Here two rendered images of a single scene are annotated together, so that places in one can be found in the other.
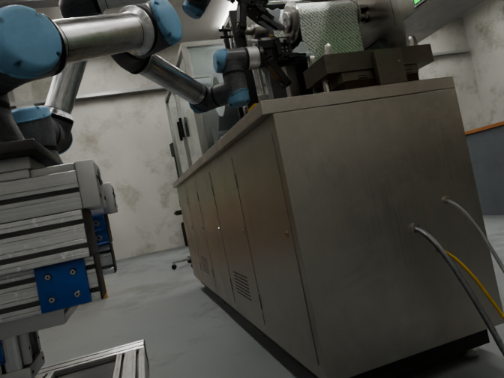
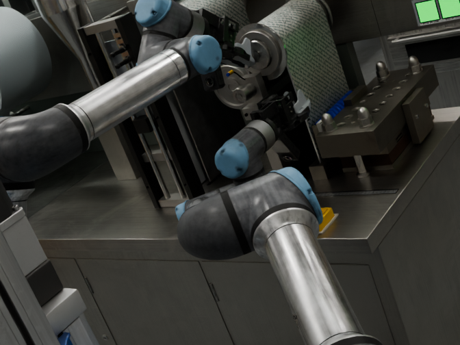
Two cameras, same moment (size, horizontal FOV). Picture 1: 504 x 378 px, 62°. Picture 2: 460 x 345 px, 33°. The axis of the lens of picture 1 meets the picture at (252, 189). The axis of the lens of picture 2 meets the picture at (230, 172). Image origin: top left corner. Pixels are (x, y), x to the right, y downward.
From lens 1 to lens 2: 1.34 m
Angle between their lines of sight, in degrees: 37
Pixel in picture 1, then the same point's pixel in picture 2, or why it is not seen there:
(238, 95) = not seen: hidden behind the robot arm
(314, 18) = (296, 45)
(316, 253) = not seen: outside the picture
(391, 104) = (442, 170)
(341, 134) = (422, 233)
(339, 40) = (322, 66)
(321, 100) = (403, 202)
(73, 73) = not seen: hidden behind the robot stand
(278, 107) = (380, 236)
